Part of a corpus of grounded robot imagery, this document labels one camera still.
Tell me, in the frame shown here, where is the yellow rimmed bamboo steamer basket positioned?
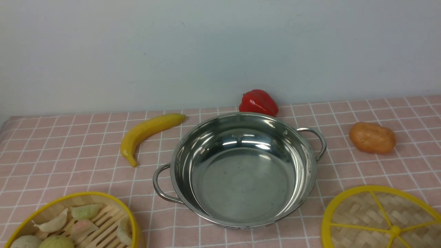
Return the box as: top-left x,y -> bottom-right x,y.
4,192 -> 146,248

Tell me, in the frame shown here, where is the yellow rimmed woven bamboo lid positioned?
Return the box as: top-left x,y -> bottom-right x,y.
321,185 -> 441,248

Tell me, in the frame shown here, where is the stainless steel pot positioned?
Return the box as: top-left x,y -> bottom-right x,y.
153,112 -> 327,229

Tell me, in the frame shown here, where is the red bell pepper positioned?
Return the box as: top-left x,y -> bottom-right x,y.
238,89 -> 279,117

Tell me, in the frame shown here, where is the yellow plastic banana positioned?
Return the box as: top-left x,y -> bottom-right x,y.
120,113 -> 186,167

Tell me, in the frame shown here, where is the pale dumpling right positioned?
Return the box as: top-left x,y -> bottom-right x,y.
116,216 -> 132,246

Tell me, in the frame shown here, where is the orange brown potato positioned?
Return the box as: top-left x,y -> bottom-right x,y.
349,122 -> 397,154

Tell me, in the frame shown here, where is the green dumpling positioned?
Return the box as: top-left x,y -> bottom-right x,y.
70,204 -> 104,221

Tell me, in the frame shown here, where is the pink dumpling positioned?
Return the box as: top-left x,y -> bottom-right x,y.
70,219 -> 98,240

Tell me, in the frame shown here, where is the pink checkered tablecloth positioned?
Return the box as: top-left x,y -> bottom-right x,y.
0,95 -> 440,248

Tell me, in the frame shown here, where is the white dumpling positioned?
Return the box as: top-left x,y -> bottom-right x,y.
33,208 -> 68,233

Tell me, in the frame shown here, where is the green round bun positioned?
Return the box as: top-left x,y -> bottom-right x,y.
38,235 -> 75,248

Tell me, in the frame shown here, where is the white round bun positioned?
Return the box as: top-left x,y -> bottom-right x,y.
10,235 -> 42,248

